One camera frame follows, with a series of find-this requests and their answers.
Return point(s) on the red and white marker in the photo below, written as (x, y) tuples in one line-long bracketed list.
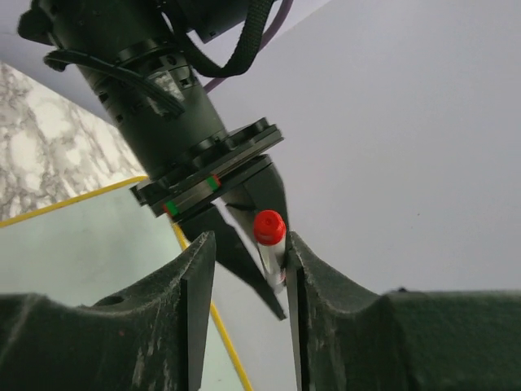
[(269, 230)]

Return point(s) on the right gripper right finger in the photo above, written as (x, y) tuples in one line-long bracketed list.
[(346, 337)]

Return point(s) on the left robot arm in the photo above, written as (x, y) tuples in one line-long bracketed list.
[(143, 60)]

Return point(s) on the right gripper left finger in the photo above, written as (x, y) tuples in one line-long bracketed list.
[(148, 336)]

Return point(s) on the yellow framed whiteboard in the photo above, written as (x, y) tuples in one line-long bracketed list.
[(82, 250)]

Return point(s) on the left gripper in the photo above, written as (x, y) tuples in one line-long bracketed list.
[(187, 201)]

